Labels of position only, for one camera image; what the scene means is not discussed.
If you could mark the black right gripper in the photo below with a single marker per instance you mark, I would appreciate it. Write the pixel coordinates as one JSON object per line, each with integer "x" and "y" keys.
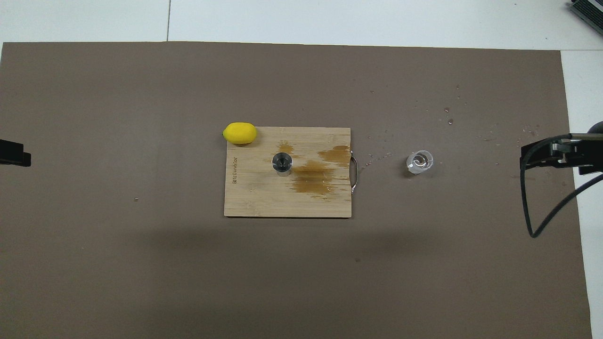
{"x": 591, "y": 157}

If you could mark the small clear glass cup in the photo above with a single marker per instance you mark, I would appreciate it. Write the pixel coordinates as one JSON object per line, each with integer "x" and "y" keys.
{"x": 419, "y": 162}

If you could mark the steel double jigger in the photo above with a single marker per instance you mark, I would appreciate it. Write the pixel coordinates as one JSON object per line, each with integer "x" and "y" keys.
{"x": 282, "y": 164}

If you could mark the brown table mat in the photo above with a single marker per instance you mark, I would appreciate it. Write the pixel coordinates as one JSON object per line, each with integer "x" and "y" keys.
{"x": 188, "y": 282}

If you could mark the stained wooden cutting board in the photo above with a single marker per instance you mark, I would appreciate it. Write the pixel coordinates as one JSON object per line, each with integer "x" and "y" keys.
{"x": 264, "y": 197}

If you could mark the yellow lemon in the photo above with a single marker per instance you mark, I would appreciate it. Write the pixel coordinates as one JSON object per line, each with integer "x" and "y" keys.
{"x": 240, "y": 133}

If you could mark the grey ribbed device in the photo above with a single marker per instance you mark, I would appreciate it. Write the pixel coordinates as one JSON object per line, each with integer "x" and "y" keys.
{"x": 591, "y": 10}

